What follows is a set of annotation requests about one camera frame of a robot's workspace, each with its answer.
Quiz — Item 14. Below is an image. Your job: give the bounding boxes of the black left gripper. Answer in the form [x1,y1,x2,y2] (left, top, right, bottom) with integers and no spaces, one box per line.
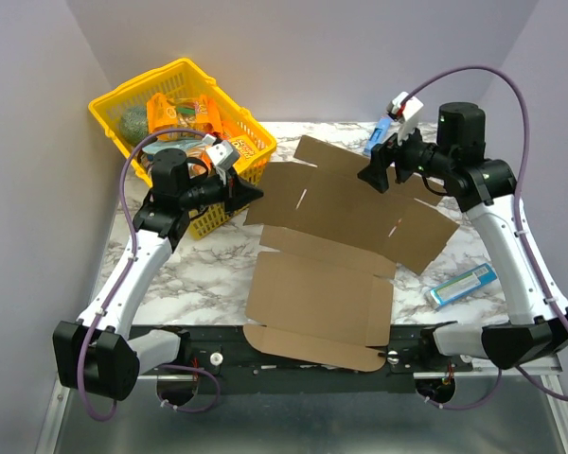
[180,166,265,217]

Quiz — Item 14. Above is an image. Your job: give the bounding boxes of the brown cardboard box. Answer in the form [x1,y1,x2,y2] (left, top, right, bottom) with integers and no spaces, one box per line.
[243,136,457,373]

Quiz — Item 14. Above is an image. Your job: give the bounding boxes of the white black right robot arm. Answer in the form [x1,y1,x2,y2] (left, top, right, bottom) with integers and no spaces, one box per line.
[358,93,568,371]

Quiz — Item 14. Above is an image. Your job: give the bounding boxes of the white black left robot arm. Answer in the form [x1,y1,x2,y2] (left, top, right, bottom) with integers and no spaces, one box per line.
[53,141,263,401]

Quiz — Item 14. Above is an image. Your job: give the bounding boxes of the blue narrow box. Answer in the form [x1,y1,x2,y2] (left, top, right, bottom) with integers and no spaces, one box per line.
[363,115,392,157]

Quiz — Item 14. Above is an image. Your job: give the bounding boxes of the orange cracker box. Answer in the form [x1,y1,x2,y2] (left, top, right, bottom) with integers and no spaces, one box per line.
[227,134,260,172]

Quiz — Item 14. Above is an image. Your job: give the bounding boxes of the blue white toothpaste box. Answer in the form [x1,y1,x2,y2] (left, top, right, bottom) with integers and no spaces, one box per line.
[425,263,497,310]

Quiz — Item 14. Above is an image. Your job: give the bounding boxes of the light blue bread bag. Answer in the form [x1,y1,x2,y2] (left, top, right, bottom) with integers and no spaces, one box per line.
[142,137,206,161]

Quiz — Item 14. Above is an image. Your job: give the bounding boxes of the orange snack bag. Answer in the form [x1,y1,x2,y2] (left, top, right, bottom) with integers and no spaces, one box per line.
[146,93,224,138]

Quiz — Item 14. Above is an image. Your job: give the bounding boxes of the green round vegetable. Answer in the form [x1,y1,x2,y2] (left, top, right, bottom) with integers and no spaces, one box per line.
[118,105,150,147]

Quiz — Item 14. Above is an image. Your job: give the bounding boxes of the yellow plastic shopping basket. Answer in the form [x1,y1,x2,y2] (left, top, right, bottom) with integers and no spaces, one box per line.
[89,59,276,239]

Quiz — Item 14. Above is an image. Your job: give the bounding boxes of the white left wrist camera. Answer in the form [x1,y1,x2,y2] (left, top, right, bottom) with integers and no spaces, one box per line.
[202,134,240,171]

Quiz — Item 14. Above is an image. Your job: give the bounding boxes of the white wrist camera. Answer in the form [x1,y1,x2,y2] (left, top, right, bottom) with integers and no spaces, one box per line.
[202,134,240,171]
[386,92,423,145]

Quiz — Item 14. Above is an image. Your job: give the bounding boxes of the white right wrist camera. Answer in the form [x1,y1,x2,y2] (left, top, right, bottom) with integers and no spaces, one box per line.
[386,92,423,145]

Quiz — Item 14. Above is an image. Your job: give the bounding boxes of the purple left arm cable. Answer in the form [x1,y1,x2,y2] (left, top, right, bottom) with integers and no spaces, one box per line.
[77,128,209,422]

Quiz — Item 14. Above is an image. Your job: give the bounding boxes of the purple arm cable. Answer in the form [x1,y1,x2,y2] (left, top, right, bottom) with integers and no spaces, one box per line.
[406,65,568,403]
[77,128,209,422]

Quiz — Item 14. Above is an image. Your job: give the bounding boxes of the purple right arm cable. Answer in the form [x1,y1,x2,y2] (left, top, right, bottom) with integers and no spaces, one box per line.
[406,65,568,403]

